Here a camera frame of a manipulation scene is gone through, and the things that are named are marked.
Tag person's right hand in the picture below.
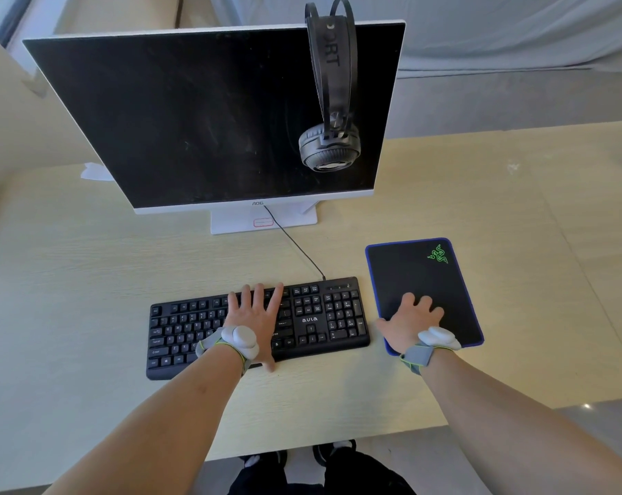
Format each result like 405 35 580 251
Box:
376 293 445 355

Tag person's left hand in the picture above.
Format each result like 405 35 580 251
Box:
222 283 286 374

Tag person's left forearm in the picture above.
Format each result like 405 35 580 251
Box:
43 345 246 495

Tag person's right forearm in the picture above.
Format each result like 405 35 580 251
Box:
420 347 622 495

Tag black mouse pad blue edge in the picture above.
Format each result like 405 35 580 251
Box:
365 238 485 357

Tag black computer keyboard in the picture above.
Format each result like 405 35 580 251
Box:
146 276 371 381

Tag white monitor stand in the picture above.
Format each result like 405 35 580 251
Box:
209 200 319 236

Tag black and white shoe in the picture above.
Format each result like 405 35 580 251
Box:
312 440 357 468
238 449 289 471

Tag black trousers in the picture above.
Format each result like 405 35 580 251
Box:
227 447 418 495

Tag black over-ear headphones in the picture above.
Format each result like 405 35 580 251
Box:
298 0 362 173

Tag white paper sheet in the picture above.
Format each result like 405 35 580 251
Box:
80 162 117 182

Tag white monitor with black screen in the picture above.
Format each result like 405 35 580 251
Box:
22 20 406 216

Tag beige side panel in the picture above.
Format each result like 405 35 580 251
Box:
0 25 98 194

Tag white wrist tracker grey strap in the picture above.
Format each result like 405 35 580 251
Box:
400 327 462 376
195 326 260 378

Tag black keyboard cable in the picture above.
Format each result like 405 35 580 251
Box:
263 204 326 282

